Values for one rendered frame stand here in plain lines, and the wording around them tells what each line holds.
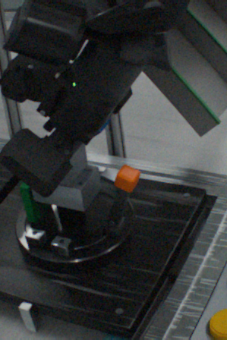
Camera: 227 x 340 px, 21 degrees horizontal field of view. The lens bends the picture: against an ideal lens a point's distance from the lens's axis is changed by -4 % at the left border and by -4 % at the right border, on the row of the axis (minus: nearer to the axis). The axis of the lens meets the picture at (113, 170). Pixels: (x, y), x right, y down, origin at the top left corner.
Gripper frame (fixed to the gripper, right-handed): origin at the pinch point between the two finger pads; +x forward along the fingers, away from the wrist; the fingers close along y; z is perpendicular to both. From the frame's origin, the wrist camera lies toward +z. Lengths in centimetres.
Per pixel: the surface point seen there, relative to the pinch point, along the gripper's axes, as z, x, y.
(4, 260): -2.7, 11.9, 7.4
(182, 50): -4.2, -0.9, -30.8
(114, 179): -7.0, -2.6, 0.4
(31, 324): -9.5, 10.5, 13.2
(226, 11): -5.9, -3.0, -48.5
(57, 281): -8.9, 7.4, 8.1
